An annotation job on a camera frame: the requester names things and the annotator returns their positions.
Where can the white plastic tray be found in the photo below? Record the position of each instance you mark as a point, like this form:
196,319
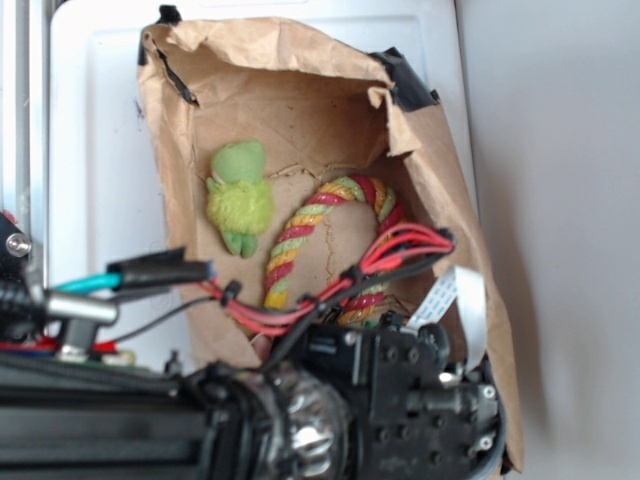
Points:
106,198

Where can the green plush frog toy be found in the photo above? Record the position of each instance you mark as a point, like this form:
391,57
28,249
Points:
240,200

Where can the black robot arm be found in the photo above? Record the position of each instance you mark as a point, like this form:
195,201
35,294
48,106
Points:
330,402

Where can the brown paper-lined box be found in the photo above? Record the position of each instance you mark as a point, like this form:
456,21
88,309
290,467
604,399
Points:
322,109

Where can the black metal bracket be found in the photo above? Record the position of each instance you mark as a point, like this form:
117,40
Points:
12,250

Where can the aluminium frame rail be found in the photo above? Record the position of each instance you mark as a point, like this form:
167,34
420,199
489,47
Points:
25,55

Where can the multicolour twisted rope toy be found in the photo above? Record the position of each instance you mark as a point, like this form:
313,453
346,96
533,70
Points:
388,209

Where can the pink plush bunny toy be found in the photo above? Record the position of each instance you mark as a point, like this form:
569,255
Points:
262,345

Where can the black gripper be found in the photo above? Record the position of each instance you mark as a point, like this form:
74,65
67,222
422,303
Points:
410,413

